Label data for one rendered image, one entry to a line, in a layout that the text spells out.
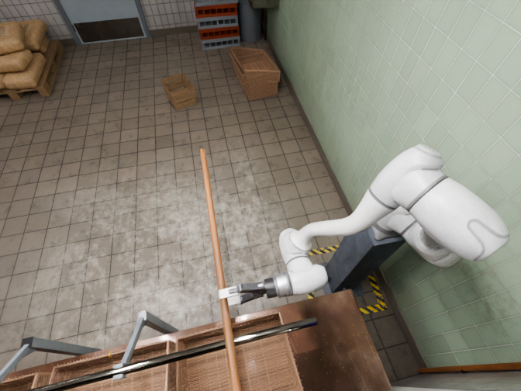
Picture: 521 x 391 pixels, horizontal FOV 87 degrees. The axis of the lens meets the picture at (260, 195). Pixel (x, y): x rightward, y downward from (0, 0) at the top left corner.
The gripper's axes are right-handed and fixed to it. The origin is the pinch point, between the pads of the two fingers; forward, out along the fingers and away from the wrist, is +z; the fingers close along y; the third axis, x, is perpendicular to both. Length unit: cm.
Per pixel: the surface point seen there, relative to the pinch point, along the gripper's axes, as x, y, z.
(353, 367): -34, 61, -57
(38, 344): 6, 28, 85
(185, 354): -15.6, 1.7, 16.1
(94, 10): 465, 75, 132
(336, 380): -38, 61, -47
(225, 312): -5.4, -1.6, 0.2
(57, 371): -4, 49, 88
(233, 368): -23.3, -1.7, 0.0
